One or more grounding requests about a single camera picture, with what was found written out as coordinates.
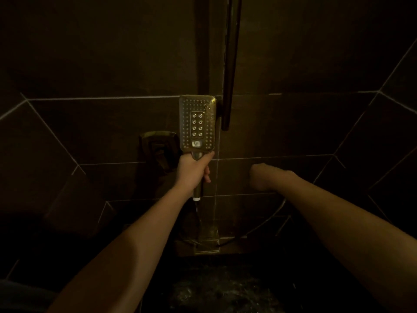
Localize chrome wall mixer valve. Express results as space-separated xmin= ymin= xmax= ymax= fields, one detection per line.
xmin=139 ymin=131 xmax=180 ymax=175

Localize dark vertical shower rail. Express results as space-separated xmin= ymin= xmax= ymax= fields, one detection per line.
xmin=221 ymin=0 xmax=243 ymax=132

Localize square chrome handheld shower head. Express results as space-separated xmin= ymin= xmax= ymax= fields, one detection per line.
xmin=179 ymin=95 xmax=217 ymax=202

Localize person's right forearm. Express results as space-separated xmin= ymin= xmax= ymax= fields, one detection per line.
xmin=281 ymin=171 xmax=417 ymax=313

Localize person's right hand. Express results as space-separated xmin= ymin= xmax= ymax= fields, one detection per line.
xmin=249 ymin=163 xmax=295 ymax=193

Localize metal shower hose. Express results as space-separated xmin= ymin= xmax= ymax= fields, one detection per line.
xmin=194 ymin=198 xmax=287 ymax=246

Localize person's left hand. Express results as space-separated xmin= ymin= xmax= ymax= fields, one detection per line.
xmin=175 ymin=151 xmax=215 ymax=193

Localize person's left forearm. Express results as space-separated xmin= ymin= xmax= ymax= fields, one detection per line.
xmin=48 ymin=184 xmax=196 ymax=313

